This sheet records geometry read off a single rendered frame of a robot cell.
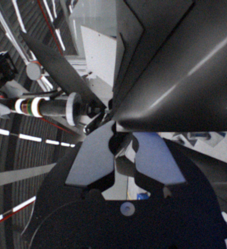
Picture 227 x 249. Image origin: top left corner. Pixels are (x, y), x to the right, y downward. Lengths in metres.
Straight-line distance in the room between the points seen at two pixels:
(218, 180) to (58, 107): 0.34
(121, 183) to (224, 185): 7.26
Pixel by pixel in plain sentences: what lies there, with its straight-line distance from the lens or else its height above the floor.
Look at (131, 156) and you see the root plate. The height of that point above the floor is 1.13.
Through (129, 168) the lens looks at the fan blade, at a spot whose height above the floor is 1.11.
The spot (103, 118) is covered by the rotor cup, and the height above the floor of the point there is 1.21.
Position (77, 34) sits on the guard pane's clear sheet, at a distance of 0.98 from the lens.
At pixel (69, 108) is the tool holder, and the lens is 0.23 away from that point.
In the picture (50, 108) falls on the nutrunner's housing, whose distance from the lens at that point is 0.26.
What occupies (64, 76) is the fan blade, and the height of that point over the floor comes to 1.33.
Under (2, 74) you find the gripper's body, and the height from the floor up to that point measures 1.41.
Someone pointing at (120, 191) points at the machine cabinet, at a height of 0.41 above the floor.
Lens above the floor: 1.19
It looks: 1 degrees down
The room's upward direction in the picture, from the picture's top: 86 degrees counter-clockwise
